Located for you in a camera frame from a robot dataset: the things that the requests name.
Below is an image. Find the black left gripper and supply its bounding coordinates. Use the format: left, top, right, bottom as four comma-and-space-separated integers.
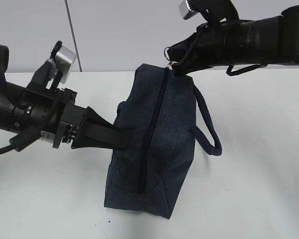
4, 87, 130, 149

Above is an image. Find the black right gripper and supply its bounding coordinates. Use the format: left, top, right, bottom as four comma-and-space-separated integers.
168, 21, 229, 76

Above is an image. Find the silver zipper pull ring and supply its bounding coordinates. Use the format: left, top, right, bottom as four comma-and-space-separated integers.
163, 46, 175, 69

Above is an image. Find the dark blue insulated lunch bag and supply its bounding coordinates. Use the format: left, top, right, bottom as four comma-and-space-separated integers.
104, 64, 222, 219

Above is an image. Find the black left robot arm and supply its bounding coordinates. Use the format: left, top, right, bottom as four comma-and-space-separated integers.
0, 83, 130, 149

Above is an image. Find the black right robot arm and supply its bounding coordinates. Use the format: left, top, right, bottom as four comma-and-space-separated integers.
164, 0, 299, 76

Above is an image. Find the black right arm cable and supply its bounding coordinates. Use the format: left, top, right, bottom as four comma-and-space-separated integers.
225, 63, 267, 76

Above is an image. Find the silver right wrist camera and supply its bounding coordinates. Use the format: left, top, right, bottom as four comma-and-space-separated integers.
178, 0, 237, 21

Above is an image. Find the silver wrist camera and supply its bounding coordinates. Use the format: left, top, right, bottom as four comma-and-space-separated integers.
178, 0, 237, 21
31, 40, 77, 90

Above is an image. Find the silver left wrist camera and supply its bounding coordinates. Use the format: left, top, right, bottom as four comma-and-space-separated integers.
31, 40, 77, 90

